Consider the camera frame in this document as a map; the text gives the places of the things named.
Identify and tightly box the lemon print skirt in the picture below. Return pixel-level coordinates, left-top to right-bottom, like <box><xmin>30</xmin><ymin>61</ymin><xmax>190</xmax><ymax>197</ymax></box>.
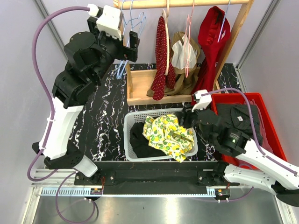
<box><xmin>142</xmin><ymin>114</ymin><xmax>195</xmax><ymax>163</ymax></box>

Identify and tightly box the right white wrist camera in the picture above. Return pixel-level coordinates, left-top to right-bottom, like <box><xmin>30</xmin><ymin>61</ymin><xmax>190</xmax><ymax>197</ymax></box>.
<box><xmin>192</xmin><ymin>90</ymin><xmax>212</xmax><ymax>112</ymax></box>

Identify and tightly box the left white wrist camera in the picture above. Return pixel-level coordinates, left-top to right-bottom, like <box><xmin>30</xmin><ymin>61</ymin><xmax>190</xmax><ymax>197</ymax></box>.
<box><xmin>96</xmin><ymin>5</ymin><xmax>123</xmax><ymax>40</ymax></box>

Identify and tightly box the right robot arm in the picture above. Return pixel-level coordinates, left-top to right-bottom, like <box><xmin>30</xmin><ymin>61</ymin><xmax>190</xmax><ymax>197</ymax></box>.
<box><xmin>176</xmin><ymin>107</ymin><xmax>299</xmax><ymax>207</ymax></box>

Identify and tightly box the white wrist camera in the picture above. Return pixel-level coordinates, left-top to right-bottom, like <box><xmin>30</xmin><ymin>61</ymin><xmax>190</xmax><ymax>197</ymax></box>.
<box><xmin>96</xmin><ymin>5</ymin><xmax>123</xmax><ymax>40</ymax></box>
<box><xmin>192</xmin><ymin>90</ymin><xmax>212</xmax><ymax>112</ymax></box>

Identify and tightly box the tan and white garment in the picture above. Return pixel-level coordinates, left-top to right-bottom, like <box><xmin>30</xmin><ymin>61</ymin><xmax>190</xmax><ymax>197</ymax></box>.
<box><xmin>147</xmin><ymin>31</ymin><xmax>200</xmax><ymax>97</ymax></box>

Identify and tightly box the pink wire hanger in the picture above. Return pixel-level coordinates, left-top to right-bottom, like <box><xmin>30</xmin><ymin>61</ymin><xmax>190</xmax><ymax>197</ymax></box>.
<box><xmin>183</xmin><ymin>1</ymin><xmax>196</xmax><ymax>78</ymax></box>

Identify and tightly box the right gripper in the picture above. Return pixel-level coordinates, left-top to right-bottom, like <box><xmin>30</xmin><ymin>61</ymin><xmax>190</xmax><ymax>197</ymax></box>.
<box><xmin>174</xmin><ymin>102</ymin><xmax>211</xmax><ymax>144</ymax></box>

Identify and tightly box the red plastic bin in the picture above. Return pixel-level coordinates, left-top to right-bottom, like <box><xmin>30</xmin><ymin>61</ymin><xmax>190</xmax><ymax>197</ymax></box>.
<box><xmin>211</xmin><ymin>92</ymin><xmax>287</xmax><ymax>161</ymax></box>

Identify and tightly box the dark striped shirt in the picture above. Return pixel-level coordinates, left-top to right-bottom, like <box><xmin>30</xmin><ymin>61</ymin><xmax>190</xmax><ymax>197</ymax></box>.
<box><xmin>216</xmin><ymin>102</ymin><xmax>267</xmax><ymax>145</ymax></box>

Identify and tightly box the white plastic laundry basket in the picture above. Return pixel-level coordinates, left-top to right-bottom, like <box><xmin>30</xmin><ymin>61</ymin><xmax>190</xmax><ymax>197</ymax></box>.
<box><xmin>123</xmin><ymin>107</ymin><xmax>199</xmax><ymax>162</ymax></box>

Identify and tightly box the red polka dot garment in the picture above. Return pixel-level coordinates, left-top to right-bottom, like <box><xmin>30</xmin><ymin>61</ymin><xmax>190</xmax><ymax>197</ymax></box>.
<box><xmin>151</xmin><ymin>16</ymin><xmax>176</xmax><ymax>100</ymax></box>

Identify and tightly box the red dress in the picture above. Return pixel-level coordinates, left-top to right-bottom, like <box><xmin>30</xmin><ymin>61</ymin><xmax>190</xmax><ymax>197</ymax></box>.
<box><xmin>191</xmin><ymin>6</ymin><xmax>230</xmax><ymax>95</ymax></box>

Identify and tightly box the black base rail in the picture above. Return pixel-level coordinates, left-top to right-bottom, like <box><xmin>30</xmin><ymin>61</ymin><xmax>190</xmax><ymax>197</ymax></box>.
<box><xmin>74</xmin><ymin>161</ymin><xmax>228</xmax><ymax>196</ymax></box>

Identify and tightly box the pink garment in bin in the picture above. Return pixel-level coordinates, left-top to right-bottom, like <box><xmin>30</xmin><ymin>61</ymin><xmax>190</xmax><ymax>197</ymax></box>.
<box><xmin>239</xmin><ymin>99</ymin><xmax>273</xmax><ymax>153</ymax></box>

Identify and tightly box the blue hanger of lemon skirt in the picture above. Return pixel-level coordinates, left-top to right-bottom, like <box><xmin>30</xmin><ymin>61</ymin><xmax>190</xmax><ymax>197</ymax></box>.
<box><xmin>115</xmin><ymin>0</ymin><xmax>147</xmax><ymax>79</ymax></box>

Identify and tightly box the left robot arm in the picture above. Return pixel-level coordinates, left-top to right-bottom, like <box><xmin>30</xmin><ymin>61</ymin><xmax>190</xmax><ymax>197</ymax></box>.
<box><xmin>32</xmin><ymin>17</ymin><xmax>140</xmax><ymax>185</ymax></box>

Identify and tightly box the light blue wire hanger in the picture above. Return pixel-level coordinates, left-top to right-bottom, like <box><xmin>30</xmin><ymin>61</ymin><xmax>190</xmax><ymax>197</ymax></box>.
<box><xmin>117</xmin><ymin>0</ymin><xmax>130</xmax><ymax>79</ymax></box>

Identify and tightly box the beige wooden hanger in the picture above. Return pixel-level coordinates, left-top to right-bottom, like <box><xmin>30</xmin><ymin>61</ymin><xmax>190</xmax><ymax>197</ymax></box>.
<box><xmin>162</xmin><ymin>0</ymin><xmax>170</xmax><ymax>76</ymax></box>

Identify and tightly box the black skirt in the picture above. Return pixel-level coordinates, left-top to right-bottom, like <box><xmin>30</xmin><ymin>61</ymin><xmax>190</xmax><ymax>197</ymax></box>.
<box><xmin>129</xmin><ymin>122</ymin><xmax>166</xmax><ymax>158</ymax></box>

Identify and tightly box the wooden clothes rack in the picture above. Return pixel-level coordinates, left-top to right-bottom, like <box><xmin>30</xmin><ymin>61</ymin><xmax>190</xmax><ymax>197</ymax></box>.
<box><xmin>113</xmin><ymin>0</ymin><xmax>254</xmax><ymax>105</ymax></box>

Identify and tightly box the blue hanger of red dress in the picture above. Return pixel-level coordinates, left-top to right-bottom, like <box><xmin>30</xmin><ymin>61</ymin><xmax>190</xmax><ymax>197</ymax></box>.
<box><xmin>217</xmin><ymin>0</ymin><xmax>232</xmax><ymax>43</ymax></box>

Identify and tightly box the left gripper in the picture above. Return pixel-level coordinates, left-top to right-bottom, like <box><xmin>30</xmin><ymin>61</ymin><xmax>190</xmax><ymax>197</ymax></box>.
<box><xmin>89</xmin><ymin>17</ymin><xmax>140</xmax><ymax>82</ymax></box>

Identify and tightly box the black marble mat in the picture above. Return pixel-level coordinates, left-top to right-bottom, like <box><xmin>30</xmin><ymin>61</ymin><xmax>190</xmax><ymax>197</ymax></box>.
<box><xmin>53</xmin><ymin>63</ymin><xmax>243</xmax><ymax>162</ymax></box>

